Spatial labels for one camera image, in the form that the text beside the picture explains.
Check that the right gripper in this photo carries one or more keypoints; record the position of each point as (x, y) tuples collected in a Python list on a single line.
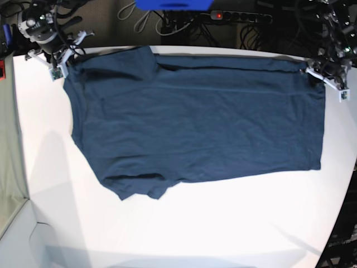
[(59, 57)]

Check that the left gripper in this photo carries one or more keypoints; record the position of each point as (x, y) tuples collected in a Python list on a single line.
[(328, 72)]

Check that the dark blue t-shirt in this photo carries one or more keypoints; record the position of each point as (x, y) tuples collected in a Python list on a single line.
[(146, 122)]

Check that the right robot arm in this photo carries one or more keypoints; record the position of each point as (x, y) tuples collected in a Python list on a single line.
[(44, 23)]

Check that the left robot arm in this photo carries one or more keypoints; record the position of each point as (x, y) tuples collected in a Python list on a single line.
[(337, 53)]

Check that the blue cylinder at left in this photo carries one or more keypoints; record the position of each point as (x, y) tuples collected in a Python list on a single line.
[(7, 34)]

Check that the red box at left edge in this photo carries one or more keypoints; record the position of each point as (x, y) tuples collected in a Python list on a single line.
[(2, 70)]

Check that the blue overhead box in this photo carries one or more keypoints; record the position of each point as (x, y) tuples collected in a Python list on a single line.
[(174, 5)]

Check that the black power strip red light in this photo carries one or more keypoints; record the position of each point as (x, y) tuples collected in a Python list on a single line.
[(234, 16)]

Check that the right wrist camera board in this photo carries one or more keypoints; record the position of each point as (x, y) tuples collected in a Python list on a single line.
[(56, 73)]

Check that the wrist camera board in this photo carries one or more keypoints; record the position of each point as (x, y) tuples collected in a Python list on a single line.
[(56, 73), (344, 95)]

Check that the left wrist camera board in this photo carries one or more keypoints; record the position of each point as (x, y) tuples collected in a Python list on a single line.
[(344, 95)]

